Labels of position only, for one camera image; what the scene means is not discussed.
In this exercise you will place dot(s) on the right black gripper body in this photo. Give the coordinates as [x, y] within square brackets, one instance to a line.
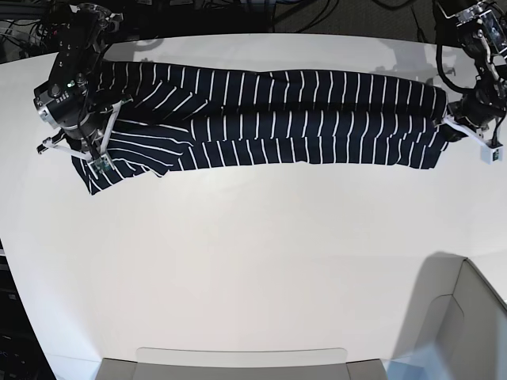
[90, 127]

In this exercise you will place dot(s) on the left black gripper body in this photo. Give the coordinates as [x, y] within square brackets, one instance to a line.
[479, 110]

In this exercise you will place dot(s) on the navy white striped T-shirt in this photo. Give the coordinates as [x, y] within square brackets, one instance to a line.
[185, 118]

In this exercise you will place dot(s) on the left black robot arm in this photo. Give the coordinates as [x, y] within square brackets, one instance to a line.
[479, 29]

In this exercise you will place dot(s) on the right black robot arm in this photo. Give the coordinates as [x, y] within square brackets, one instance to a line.
[68, 99]

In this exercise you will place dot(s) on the grey bin right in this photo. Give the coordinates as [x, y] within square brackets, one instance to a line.
[455, 325]

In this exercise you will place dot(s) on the grey bin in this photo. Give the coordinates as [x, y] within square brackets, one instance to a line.
[455, 325]
[158, 363]

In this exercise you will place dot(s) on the grey bin front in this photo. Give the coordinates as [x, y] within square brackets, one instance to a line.
[158, 363]

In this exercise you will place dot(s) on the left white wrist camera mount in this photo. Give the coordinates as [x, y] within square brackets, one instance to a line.
[491, 150]

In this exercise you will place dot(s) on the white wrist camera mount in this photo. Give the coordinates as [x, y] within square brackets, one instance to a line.
[491, 150]
[97, 163]

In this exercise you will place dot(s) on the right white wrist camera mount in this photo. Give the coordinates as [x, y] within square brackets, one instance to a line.
[97, 163]

